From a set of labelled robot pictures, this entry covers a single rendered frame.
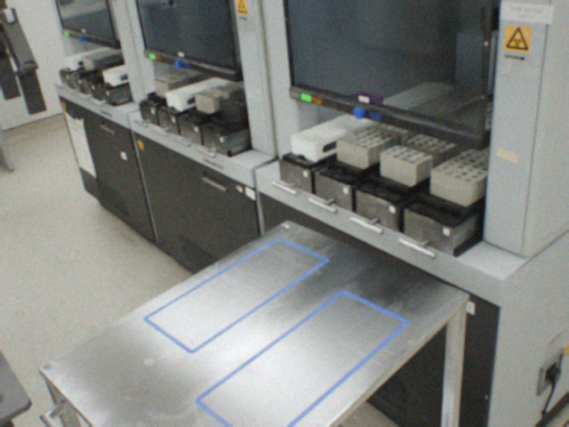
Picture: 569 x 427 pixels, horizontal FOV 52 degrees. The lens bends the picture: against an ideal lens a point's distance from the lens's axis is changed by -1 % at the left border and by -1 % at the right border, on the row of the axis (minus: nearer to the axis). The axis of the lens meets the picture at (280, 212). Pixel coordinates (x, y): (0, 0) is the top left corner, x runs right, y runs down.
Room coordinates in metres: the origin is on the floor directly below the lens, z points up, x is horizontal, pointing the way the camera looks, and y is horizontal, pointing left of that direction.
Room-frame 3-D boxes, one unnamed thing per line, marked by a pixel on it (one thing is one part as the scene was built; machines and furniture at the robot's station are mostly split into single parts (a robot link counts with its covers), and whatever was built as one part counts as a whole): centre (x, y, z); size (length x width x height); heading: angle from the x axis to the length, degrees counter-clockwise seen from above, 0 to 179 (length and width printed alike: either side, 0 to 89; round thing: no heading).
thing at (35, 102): (0.95, 0.38, 1.22); 0.03 x 0.01 x 0.07; 126
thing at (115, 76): (2.61, 0.55, 0.83); 0.30 x 0.10 x 0.06; 126
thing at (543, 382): (1.12, -0.67, 0.29); 0.11 x 0.03 x 0.10; 126
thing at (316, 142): (1.59, -0.20, 0.83); 0.30 x 0.10 x 0.06; 126
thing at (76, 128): (2.88, 1.00, 0.43); 0.27 x 0.02 x 0.36; 36
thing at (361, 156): (1.41, -0.21, 0.85); 0.12 x 0.02 x 0.06; 37
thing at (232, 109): (1.86, 0.12, 0.85); 0.12 x 0.02 x 0.06; 37
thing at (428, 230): (1.30, -0.58, 0.78); 0.73 x 0.14 x 0.09; 126
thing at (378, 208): (1.43, -0.49, 0.78); 0.73 x 0.14 x 0.09; 126
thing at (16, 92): (1.06, 0.46, 1.22); 0.03 x 0.01 x 0.07; 126
